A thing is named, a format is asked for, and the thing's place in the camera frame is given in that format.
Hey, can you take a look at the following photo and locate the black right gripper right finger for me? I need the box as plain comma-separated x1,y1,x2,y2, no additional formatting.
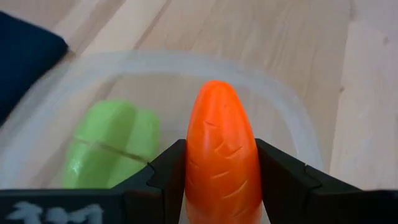
255,138,361,224

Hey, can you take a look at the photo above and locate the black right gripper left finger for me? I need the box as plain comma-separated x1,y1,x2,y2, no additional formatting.
111,138,188,224

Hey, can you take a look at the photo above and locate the orange toy carrot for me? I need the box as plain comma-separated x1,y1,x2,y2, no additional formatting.
184,80,264,224

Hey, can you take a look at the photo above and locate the green toy pepper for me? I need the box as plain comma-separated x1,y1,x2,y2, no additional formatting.
61,99,161,190

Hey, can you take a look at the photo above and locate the clear plastic tupperware container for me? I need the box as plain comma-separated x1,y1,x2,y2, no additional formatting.
0,49,325,191

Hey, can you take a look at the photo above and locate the folded navy blue cloth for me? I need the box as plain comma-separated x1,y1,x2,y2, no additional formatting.
0,10,70,126

